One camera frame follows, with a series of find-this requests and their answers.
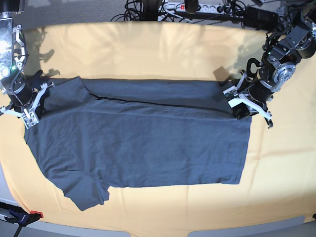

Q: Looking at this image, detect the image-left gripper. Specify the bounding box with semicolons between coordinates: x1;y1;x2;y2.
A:
7;70;52;116

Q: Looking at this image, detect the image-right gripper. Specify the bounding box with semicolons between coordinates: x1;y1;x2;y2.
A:
232;81;273;120

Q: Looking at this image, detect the grey blue T-shirt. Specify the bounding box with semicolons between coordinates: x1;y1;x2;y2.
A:
24;77;251;211

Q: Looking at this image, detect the yellow table cloth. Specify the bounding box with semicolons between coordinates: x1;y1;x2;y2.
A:
0;22;316;237

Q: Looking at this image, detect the black power adapter brick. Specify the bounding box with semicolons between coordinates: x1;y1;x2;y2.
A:
244;6;279;25

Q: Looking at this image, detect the white power strip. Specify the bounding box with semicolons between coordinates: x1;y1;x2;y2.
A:
163;1;231;15

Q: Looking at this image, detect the tangle of black cables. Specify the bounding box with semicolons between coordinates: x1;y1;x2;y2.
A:
108;0;292;33

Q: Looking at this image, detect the black centre stand post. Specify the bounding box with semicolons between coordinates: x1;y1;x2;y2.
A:
142;0;162;22

